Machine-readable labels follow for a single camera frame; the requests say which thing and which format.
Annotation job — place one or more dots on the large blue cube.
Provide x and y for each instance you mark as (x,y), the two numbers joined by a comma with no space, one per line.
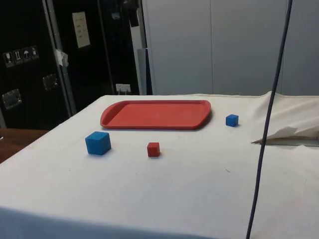
(97,144)

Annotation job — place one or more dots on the red tray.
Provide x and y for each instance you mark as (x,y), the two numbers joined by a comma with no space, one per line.
(154,117)

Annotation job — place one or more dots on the small red cube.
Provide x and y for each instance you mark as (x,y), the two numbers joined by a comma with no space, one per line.
(152,150)

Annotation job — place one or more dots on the small blue cube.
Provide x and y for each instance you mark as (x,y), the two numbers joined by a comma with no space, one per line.
(231,121)

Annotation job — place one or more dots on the pale lockers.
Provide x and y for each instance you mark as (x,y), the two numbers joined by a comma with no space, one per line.
(224,49)

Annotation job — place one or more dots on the black cabinet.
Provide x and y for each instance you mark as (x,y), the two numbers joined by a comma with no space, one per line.
(25,30)

